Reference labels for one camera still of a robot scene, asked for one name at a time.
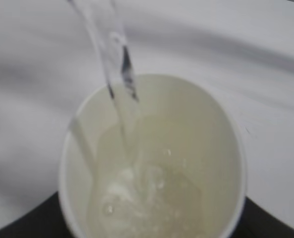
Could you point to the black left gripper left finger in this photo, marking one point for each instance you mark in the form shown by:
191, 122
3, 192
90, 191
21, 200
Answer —
45, 221

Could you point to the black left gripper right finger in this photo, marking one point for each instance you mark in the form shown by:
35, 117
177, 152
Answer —
255, 222

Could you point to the white paper cup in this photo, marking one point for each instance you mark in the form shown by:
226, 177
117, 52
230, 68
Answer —
183, 177

